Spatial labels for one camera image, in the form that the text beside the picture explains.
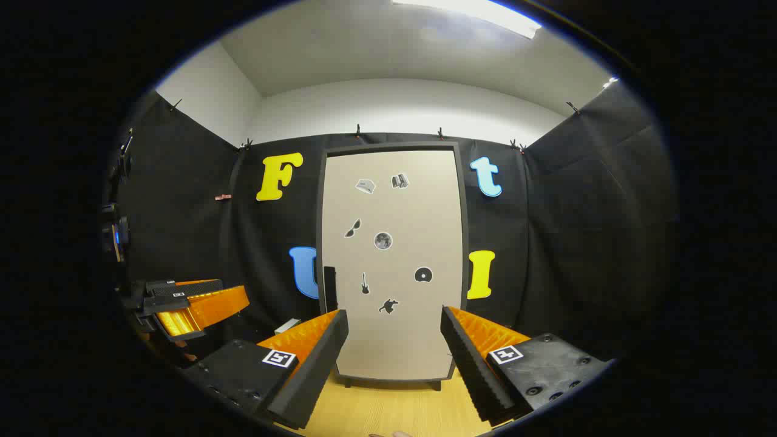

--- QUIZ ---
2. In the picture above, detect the black door handle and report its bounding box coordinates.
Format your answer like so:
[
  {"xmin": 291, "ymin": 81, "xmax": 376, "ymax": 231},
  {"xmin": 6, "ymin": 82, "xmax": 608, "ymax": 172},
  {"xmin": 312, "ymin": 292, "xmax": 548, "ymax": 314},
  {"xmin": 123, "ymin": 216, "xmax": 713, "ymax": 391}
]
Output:
[{"xmin": 323, "ymin": 266, "xmax": 338, "ymax": 313}]

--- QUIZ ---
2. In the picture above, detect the row of black cloth clips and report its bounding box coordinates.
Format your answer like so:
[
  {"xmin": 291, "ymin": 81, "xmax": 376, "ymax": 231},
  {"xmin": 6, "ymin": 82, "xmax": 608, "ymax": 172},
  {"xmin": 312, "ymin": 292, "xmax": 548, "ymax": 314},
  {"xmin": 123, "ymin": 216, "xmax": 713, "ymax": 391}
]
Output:
[{"xmin": 170, "ymin": 97, "xmax": 583, "ymax": 152}]

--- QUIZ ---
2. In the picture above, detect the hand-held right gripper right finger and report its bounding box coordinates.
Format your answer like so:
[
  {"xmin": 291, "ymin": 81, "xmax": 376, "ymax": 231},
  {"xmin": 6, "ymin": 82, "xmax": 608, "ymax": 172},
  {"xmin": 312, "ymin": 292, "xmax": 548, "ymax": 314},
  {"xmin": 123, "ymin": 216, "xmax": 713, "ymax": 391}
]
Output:
[{"xmin": 440, "ymin": 305, "xmax": 611, "ymax": 425}]

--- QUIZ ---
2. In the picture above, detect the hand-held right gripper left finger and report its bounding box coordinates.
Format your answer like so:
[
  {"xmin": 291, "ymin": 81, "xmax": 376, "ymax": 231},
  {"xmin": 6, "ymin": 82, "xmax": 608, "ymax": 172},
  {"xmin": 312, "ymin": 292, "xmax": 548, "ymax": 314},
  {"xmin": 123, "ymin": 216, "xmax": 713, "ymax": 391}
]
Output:
[{"xmin": 182, "ymin": 308, "xmax": 350, "ymax": 430}]

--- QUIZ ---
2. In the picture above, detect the black backdrop cloth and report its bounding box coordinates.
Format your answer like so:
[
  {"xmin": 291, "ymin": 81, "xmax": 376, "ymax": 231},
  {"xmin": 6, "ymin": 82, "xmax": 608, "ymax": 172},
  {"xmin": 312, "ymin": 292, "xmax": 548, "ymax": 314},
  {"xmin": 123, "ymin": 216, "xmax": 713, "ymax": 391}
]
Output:
[{"xmin": 106, "ymin": 79, "xmax": 677, "ymax": 365}]

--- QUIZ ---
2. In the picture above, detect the beige cabinet door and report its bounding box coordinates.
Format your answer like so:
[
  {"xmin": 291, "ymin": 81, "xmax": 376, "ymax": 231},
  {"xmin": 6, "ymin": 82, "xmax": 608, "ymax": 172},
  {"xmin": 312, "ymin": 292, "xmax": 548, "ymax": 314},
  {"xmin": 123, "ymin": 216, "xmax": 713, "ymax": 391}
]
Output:
[{"xmin": 321, "ymin": 150, "xmax": 465, "ymax": 382}]

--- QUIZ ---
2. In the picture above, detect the grey cabinet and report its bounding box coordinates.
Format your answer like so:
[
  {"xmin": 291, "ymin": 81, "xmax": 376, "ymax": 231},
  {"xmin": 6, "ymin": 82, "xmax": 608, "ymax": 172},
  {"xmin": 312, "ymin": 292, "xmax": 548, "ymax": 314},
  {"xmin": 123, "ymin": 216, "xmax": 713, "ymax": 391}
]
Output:
[{"xmin": 316, "ymin": 141, "xmax": 469, "ymax": 390}]

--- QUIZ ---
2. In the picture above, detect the ceiling light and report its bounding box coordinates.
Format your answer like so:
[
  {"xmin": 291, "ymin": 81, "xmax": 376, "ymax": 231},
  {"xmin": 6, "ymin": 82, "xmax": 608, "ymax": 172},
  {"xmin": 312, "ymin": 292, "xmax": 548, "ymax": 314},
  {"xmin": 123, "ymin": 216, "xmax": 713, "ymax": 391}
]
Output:
[{"xmin": 392, "ymin": 0, "xmax": 542, "ymax": 39}]

